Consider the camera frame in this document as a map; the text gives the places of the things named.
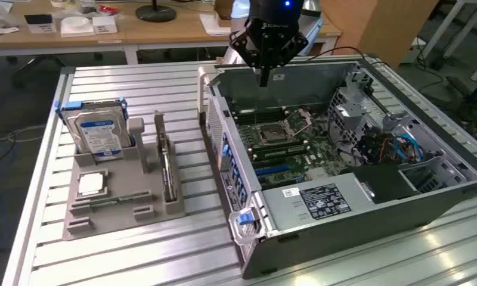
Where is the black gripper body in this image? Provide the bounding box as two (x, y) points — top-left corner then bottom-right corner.
(243, 0), (303, 67)

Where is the graphics card with fan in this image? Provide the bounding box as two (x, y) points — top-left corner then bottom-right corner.
(154, 110), (183, 204)

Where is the white paper stack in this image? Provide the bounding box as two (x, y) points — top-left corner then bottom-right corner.
(200, 13), (234, 36)

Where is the brown cardboard box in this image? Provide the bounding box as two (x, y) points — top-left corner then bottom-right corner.
(216, 0), (234, 20)

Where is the wooden desk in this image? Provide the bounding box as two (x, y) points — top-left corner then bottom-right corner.
(0, 0), (343, 57)

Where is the wooden cabinet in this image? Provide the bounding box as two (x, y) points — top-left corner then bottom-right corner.
(322, 0), (442, 69)

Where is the black round lamp base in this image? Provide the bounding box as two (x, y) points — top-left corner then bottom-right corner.
(135, 0), (179, 22)

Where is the open metal socket cover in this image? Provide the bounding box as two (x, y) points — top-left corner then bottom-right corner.
(282, 107), (315, 132)

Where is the perforated metal drive cage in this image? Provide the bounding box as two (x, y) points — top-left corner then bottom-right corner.
(328, 86), (383, 144)

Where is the CPU socket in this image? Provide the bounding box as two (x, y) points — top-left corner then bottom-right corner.
(258, 122), (291, 147)

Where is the dark installed RAM stick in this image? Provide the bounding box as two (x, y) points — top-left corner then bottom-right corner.
(250, 142), (310, 157)

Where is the green motherboard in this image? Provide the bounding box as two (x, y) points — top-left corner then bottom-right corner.
(222, 102), (355, 191)

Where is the white box with tape roll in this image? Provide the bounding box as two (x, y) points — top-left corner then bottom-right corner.
(60, 16), (96, 38)

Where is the blue expansion slot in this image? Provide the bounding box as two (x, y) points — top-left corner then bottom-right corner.
(256, 164), (294, 176)

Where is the white box with black top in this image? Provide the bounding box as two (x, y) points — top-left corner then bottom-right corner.
(24, 14), (58, 34)

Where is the grey power supply unit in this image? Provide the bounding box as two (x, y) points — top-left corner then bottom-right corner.
(262, 173), (378, 232)

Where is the grey parts rack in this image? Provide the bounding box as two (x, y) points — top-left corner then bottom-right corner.
(63, 117), (187, 241)

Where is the metal disk bay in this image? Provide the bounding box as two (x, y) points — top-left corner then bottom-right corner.
(398, 154), (471, 194)

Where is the silver CPU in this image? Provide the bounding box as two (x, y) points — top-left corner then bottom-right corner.
(78, 173), (104, 196)

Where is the green RAM stick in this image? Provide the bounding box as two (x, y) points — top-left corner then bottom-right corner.
(88, 197), (123, 207)

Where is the open grey PC case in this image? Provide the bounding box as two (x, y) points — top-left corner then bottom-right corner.
(198, 55), (477, 280)

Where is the black cable to case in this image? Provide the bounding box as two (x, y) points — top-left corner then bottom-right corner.
(310, 46), (387, 65)

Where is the white desk frame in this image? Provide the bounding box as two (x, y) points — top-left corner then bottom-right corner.
(419, 0), (477, 81)

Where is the red wire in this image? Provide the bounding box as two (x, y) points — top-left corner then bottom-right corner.
(376, 138), (395, 163)

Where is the blue wire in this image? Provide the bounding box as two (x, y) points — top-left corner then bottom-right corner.
(394, 135), (426, 163)

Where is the hard disk with blue bracket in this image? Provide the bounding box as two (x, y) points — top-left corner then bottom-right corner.
(55, 97), (130, 163)

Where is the white floor cable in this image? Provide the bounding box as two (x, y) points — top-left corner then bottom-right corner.
(0, 125), (47, 143)

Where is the blue floor cable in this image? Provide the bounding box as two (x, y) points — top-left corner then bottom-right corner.
(0, 139), (18, 257)

